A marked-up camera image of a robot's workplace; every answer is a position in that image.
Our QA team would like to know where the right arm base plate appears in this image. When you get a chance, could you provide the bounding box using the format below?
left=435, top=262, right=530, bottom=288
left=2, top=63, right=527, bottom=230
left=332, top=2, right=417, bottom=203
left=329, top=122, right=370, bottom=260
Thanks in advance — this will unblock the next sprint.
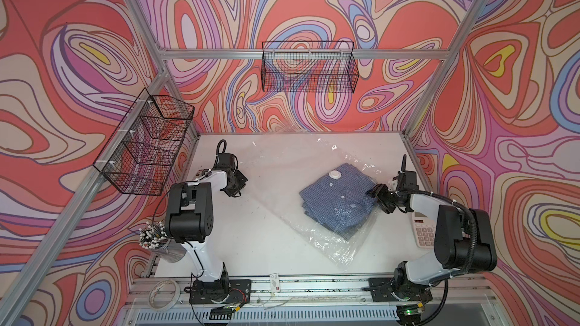
left=363, top=277, right=433, bottom=303

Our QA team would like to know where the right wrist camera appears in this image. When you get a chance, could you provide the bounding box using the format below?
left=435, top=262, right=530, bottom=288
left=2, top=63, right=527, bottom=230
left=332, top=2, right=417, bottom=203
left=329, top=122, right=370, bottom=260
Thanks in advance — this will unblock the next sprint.
left=395, top=155, right=419, bottom=192

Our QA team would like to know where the aluminium frame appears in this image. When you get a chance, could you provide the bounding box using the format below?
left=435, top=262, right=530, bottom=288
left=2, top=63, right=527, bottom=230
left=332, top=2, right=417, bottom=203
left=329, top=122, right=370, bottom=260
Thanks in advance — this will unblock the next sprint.
left=0, top=0, right=513, bottom=326

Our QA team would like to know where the clear cup of pens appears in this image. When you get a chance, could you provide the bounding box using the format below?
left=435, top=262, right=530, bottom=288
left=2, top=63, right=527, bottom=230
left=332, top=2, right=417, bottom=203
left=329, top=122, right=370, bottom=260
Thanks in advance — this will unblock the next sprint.
left=139, top=222, right=186, bottom=264

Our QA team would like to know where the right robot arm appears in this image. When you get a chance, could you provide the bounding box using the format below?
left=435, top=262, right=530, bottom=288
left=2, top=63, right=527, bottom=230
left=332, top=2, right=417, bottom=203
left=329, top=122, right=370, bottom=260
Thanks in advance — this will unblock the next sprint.
left=366, top=184, right=498, bottom=286

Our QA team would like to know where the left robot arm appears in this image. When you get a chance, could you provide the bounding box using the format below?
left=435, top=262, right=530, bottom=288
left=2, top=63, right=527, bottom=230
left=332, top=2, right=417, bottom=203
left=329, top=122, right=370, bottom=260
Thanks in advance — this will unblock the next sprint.
left=165, top=169, right=248, bottom=282

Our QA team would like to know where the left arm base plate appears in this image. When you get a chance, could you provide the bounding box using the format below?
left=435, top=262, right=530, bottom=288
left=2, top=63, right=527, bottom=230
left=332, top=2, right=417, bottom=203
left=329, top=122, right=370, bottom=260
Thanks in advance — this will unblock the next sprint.
left=184, top=279, right=252, bottom=306

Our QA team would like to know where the clear plastic vacuum bag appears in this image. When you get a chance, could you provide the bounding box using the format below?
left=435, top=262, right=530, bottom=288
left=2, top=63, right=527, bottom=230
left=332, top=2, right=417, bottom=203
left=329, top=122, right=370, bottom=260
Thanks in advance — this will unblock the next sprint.
left=242, top=134, right=385, bottom=269

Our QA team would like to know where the clear tape roll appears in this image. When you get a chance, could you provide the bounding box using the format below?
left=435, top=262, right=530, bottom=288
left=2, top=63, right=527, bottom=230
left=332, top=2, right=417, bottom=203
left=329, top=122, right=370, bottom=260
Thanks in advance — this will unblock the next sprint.
left=147, top=280, right=181, bottom=312

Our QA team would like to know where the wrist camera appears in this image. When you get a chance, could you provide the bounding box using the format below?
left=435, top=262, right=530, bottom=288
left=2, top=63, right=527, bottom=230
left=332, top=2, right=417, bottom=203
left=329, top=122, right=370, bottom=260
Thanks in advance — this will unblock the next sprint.
left=212, top=139, right=239, bottom=171
left=395, top=155, right=419, bottom=192

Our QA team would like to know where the black wire basket left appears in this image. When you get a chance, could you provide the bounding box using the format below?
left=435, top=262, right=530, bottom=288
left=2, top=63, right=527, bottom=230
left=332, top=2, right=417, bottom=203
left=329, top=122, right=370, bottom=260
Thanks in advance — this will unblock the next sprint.
left=93, top=89, right=195, bottom=196

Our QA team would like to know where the small white cardboard box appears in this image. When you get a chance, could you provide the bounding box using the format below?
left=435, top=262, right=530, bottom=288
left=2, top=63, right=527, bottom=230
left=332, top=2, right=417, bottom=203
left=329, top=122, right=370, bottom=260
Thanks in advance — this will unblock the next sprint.
left=269, top=273, right=281, bottom=294

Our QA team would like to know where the aluminium front rail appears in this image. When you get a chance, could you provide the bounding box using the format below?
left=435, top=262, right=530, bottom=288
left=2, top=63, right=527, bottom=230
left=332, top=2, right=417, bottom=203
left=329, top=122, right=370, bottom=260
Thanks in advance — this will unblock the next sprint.
left=114, top=274, right=511, bottom=325

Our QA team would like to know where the pink white calculator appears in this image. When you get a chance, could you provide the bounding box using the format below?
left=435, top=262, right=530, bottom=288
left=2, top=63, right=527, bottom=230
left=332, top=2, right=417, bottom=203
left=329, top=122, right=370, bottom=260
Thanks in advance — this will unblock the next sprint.
left=411, top=212, right=436, bottom=249

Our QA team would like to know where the blue checked shirt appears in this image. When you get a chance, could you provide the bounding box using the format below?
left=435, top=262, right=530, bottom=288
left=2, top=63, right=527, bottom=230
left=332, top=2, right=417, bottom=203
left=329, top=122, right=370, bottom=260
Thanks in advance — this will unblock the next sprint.
left=299, top=163, right=375, bottom=241

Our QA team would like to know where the black wire basket back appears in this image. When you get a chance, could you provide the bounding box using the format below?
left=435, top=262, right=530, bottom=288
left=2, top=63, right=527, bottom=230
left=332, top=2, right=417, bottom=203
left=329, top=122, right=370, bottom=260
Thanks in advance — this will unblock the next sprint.
left=261, top=39, right=359, bottom=94

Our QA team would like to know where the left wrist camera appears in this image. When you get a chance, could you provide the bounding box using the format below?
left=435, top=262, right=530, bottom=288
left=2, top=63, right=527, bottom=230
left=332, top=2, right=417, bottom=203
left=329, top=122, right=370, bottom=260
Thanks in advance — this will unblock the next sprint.
left=212, top=139, right=239, bottom=171

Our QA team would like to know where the black wire basket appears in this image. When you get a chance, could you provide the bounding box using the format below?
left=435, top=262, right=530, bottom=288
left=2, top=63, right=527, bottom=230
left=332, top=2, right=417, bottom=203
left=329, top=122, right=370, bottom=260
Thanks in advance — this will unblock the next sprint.
left=261, top=39, right=359, bottom=94
left=93, top=89, right=195, bottom=196

